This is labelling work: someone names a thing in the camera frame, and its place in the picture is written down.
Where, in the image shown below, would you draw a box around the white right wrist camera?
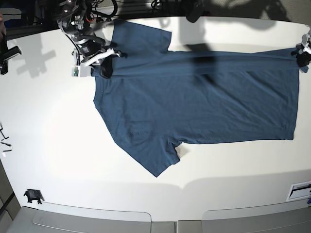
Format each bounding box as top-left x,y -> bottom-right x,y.
71,66 -> 94,78

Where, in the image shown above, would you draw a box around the allen keys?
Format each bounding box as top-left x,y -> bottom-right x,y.
0,124 -> 13,157

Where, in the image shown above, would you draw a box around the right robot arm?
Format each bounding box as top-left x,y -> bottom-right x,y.
57,0 -> 122,79

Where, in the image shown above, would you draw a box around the white label plate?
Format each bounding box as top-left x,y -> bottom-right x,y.
286,182 -> 311,201

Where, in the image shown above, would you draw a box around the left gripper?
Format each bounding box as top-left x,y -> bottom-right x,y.
291,30 -> 311,67

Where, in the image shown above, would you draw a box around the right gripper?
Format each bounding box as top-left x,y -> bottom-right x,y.
72,38 -> 121,79

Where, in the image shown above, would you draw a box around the blue T-shirt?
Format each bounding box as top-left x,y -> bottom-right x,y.
94,20 -> 300,176

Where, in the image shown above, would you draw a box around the black table clamp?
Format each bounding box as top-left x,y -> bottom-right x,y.
24,189 -> 44,204

